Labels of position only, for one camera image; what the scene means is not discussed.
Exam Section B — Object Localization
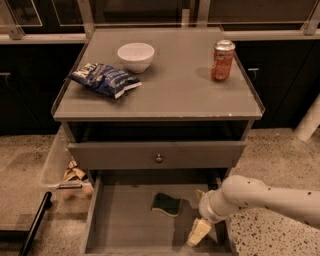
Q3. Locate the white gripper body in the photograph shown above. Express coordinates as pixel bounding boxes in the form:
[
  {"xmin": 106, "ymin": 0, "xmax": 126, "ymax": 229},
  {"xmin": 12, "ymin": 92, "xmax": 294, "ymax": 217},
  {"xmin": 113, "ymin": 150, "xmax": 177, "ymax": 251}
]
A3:
[{"xmin": 199, "ymin": 189, "xmax": 230, "ymax": 224}]

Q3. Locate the green yellow sponge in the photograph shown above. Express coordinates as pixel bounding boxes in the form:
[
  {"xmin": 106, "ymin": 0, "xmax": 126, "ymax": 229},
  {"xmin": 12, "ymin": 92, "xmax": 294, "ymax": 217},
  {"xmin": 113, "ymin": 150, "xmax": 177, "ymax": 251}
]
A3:
[{"xmin": 151, "ymin": 193, "xmax": 182, "ymax": 217}]

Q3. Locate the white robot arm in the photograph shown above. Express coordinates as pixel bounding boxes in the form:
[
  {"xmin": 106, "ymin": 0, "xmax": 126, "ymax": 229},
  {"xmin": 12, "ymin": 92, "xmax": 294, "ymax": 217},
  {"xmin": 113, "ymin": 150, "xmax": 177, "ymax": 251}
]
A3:
[{"xmin": 187, "ymin": 175, "xmax": 320, "ymax": 246}]

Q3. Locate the open middle drawer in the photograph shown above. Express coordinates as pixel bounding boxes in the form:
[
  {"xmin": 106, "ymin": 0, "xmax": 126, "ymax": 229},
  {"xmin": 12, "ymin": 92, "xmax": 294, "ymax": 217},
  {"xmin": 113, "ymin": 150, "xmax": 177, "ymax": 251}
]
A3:
[{"xmin": 80, "ymin": 169, "xmax": 238, "ymax": 256}]

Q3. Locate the grey drawer cabinet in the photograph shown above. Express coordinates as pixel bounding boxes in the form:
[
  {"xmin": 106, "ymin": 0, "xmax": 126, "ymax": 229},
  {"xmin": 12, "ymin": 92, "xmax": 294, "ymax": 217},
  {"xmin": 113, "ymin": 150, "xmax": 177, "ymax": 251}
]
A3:
[{"xmin": 50, "ymin": 27, "xmax": 266, "ymax": 256}]

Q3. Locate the top drawer with knob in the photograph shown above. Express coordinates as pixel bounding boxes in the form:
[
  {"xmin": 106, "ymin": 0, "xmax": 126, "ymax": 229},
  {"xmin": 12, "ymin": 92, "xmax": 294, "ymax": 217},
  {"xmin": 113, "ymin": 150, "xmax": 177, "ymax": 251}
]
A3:
[{"xmin": 68, "ymin": 141, "xmax": 246, "ymax": 170}]

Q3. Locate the crumpled snack wrapper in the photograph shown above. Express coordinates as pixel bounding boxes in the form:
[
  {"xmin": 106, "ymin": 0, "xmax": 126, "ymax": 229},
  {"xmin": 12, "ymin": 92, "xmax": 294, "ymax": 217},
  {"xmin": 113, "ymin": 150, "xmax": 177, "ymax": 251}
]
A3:
[{"xmin": 63, "ymin": 160, "xmax": 88, "ymax": 181}]

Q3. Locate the clear plastic bin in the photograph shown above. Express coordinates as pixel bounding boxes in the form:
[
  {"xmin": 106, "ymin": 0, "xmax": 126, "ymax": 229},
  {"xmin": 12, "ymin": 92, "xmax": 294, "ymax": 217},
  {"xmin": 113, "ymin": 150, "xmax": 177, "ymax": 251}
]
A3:
[{"xmin": 40, "ymin": 127, "xmax": 93, "ymax": 199}]

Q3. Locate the orange soda can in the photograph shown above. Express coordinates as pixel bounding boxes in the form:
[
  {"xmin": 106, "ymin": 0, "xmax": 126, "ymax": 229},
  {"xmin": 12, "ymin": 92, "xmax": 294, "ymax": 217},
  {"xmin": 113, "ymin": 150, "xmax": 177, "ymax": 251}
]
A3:
[{"xmin": 211, "ymin": 39, "xmax": 235, "ymax": 81}]

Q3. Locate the blue chip bag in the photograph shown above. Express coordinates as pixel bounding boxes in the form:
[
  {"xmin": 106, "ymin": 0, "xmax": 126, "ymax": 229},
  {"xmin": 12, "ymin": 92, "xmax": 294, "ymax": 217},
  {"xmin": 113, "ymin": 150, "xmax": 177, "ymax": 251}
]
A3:
[{"xmin": 68, "ymin": 63, "xmax": 141, "ymax": 99}]

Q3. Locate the white bowl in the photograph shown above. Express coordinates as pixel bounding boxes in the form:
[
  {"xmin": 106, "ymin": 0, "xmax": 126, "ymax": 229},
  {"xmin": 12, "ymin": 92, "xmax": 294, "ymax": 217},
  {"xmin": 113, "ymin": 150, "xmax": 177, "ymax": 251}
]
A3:
[{"xmin": 117, "ymin": 43, "xmax": 155, "ymax": 73}]

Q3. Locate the black bar handle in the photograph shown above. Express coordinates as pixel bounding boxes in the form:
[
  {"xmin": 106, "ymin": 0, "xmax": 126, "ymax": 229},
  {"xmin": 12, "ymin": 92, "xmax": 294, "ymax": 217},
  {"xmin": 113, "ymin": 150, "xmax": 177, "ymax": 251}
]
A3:
[{"xmin": 18, "ymin": 192, "xmax": 52, "ymax": 256}]

